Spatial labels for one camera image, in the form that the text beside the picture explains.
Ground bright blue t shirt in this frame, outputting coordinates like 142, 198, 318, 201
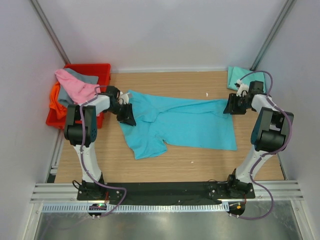
120, 90, 237, 160

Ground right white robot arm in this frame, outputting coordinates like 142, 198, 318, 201
223, 80, 294, 198

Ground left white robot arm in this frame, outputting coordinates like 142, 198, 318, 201
64, 86, 136, 191

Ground folded teal t shirt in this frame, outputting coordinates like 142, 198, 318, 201
227, 66, 266, 91

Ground red plastic bin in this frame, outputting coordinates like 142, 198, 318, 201
45, 63, 111, 130

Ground pink t shirt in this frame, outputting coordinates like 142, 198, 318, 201
54, 68, 102, 105

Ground grey t shirt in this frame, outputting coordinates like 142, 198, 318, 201
57, 68, 100, 107

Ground orange t shirt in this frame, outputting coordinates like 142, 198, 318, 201
49, 81, 70, 120

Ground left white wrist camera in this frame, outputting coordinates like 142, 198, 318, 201
117, 91, 132, 105

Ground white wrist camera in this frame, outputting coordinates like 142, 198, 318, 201
235, 79, 249, 97
117, 91, 132, 105

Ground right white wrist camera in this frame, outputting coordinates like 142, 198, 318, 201
235, 79, 249, 97

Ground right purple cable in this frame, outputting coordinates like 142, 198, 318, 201
228, 70, 295, 221

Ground right aluminium frame post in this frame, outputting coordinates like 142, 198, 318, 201
250, 0, 297, 71

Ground aluminium frame post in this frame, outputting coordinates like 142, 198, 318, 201
250, 0, 297, 71
29, 0, 71, 65

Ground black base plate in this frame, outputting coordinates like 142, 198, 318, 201
77, 181, 256, 206

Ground white slotted cable duct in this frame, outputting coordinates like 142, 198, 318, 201
41, 202, 229, 214

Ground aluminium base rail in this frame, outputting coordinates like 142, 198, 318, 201
29, 182, 81, 204

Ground left aluminium frame post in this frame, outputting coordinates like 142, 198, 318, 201
29, 0, 71, 65

